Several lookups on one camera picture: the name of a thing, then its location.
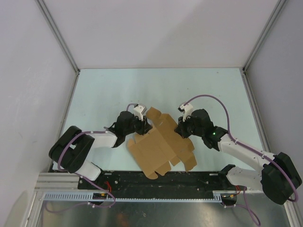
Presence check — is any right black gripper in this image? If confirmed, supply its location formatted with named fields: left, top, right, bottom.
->
left=174, top=113, right=204, bottom=139

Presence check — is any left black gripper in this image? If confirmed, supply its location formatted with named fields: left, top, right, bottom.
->
left=124, top=113, right=152, bottom=135

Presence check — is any brown cardboard box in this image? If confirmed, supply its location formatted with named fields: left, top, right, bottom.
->
left=127, top=107, right=197, bottom=180

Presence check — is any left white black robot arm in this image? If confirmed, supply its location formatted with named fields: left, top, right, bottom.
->
left=49, top=111, right=152, bottom=189

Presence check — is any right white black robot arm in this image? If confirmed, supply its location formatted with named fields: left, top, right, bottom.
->
left=175, top=105, right=302, bottom=205

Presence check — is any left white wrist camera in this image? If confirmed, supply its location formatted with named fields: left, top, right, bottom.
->
left=133, top=104, right=147, bottom=121

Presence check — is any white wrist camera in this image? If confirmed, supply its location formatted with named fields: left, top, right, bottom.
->
left=178, top=103, right=194, bottom=122
left=133, top=104, right=147, bottom=121

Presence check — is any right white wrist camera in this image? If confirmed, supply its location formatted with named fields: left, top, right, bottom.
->
left=178, top=103, right=194, bottom=122

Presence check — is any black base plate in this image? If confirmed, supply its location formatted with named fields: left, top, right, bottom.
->
left=47, top=169, right=248, bottom=200

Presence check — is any perforated cable duct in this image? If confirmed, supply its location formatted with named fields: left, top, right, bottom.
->
left=42, top=190, right=242, bottom=203

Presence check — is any aluminium frame rail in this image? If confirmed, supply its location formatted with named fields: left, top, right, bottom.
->
left=35, top=172, right=290, bottom=192

